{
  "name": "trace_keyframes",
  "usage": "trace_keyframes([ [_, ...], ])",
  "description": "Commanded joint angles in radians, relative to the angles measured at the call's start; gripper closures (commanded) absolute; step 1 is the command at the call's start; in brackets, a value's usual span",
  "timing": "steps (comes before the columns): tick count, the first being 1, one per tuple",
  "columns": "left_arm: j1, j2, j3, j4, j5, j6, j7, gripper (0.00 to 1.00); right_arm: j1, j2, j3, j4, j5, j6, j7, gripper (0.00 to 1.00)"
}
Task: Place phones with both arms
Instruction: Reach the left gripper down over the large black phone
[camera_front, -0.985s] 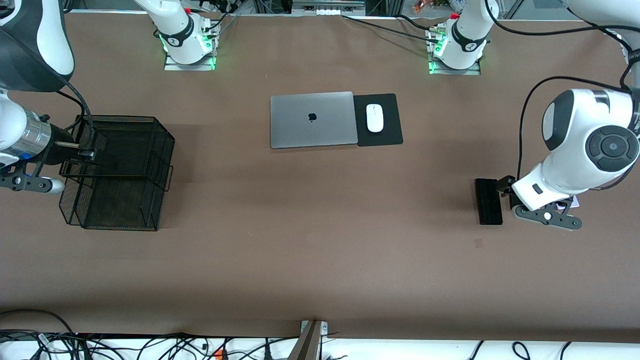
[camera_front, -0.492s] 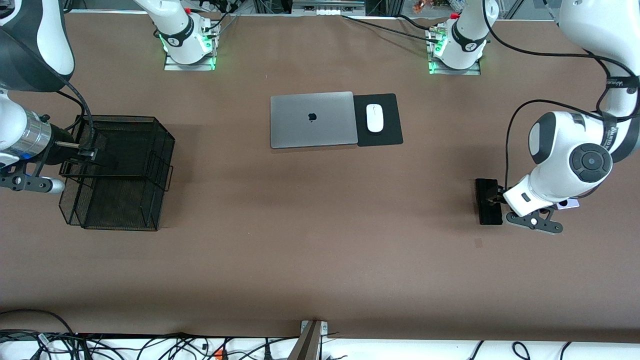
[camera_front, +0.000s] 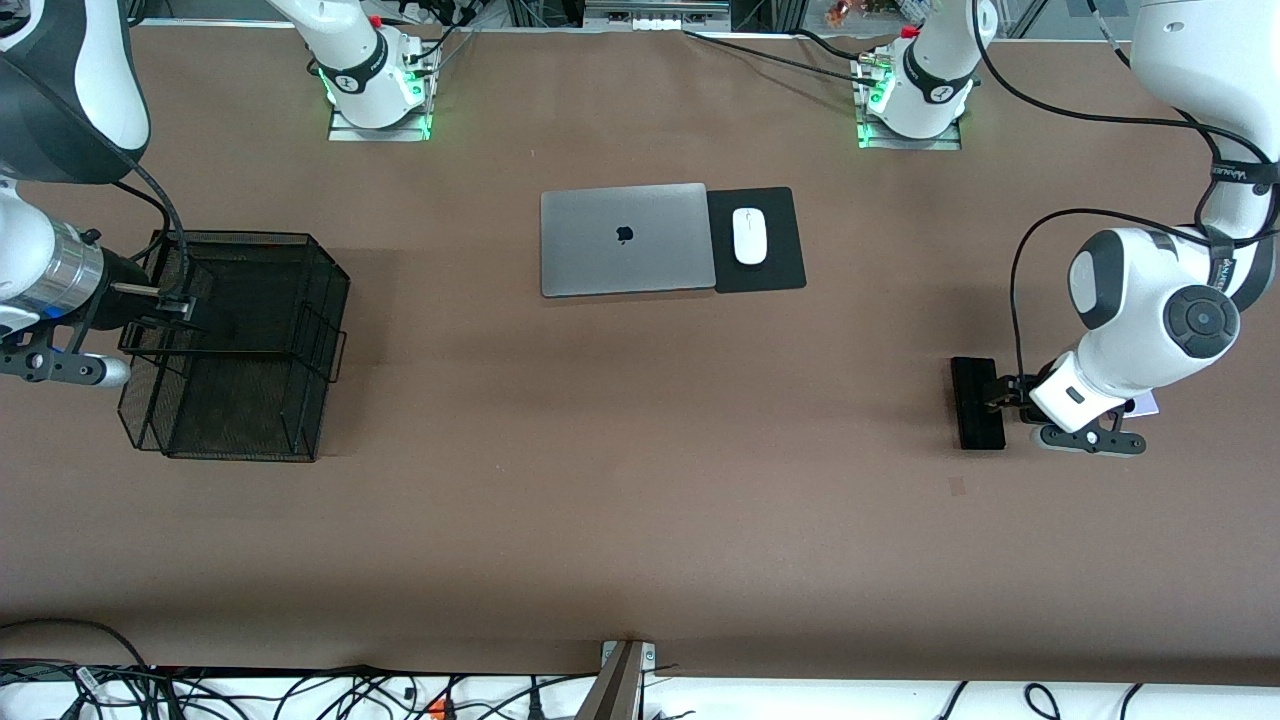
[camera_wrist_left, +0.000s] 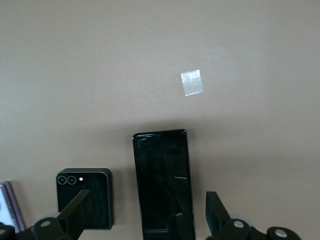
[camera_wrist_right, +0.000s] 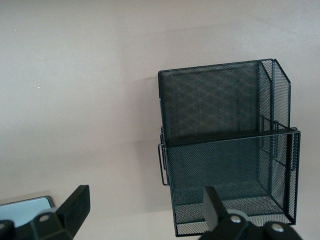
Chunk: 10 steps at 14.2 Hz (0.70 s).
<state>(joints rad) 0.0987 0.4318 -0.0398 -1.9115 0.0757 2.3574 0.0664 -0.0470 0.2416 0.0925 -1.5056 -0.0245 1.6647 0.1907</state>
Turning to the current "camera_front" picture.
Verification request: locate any long black slab phone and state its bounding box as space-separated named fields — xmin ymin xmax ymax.
xmin=949 ymin=356 xmax=1007 ymax=451

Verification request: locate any black mouse pad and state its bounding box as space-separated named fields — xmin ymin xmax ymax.
xmin=706 ymin=186 xmax=808 ymax=295

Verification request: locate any white computer mouse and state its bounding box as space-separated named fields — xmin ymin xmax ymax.
xmin=732 ymin=207 xmax=768 ymax=266

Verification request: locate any silver closed laptop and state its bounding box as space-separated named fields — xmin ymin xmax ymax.
xmin=540 ymin=182 xmax=717 ymax=299

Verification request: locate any grey power strip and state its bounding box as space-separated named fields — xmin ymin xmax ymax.
xmin=584 ymin=0 xmax=732 ymax=33

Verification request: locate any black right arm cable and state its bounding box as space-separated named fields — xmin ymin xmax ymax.
xmin=105 ymin=155 xmax=196 ymax=301

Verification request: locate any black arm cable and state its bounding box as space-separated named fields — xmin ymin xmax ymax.
xmin=105 ymin=155 xmax=196 ymax=301
xmin=970 ymin=0 xmax=1280 ymax=376

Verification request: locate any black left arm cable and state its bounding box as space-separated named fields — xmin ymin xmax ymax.
xmin=970 ymin=0 xmax=1280 ymax=376

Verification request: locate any black wire mesh organizer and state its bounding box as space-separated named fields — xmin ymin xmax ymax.
xmin=117 ymin=229 xmax=351 ymax=463

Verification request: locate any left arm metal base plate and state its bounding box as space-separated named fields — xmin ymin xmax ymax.
xmin=852 ymin=50 xmax=963 ymax=151

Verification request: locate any thick black floor cable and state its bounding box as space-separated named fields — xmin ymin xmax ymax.
xmin=0 ymin=618 xmax=153 ymax=671

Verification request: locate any black floor cable bundle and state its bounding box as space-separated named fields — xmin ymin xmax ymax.
xmin=0 ymin=658 xmax=601 ymax=720

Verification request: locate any short black table cable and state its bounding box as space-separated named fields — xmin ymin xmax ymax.
xmin=793 ymin=28 xmax=883 ymax=59

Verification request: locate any long black table cable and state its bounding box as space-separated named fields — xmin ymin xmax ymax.
xmin=683 ymin=28 xmax=881 ymax=83

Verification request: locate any grey metal table bracket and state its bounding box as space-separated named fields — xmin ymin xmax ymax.
xmin=575 ymin=640 xmax=658 ymax=720

